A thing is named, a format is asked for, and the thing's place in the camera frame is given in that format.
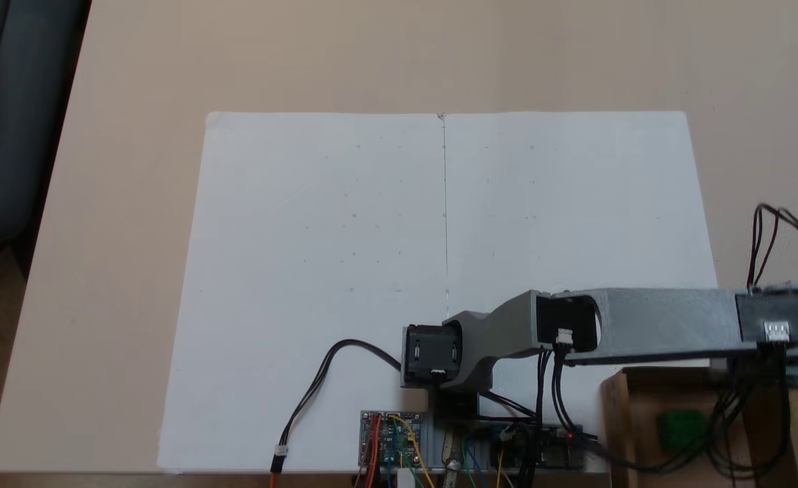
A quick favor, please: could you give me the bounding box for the black cable with white connector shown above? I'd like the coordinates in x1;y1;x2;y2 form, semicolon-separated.
278;338;405;456

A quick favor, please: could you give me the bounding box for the green die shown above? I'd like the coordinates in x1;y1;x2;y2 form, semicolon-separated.
656;409;709;453

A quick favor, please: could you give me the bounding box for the brown cardboard box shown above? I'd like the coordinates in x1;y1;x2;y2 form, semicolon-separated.
599;365;798;488

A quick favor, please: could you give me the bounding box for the blue power circuit board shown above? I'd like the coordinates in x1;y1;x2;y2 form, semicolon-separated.
483;422;586;470

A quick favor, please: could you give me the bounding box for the white paper sheet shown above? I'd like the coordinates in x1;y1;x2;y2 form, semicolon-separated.
441;110;735;475
157;111;448;474

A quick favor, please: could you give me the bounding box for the black motor cable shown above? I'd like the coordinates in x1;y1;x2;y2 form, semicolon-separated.
536;346;789;479
479;388;540;420
746;203;798;304

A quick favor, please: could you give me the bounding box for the orange wire bundle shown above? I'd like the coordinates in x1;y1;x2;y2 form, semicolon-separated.
268;415;382;488

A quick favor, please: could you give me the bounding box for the yellow jumper wire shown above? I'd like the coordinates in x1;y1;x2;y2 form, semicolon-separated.
388;413;439;488

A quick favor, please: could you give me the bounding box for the circuit board with jumper wires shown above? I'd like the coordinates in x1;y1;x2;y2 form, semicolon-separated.
359;409;424;470

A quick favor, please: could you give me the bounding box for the dark grey chair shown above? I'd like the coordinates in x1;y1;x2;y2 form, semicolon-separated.
0;0;93;279

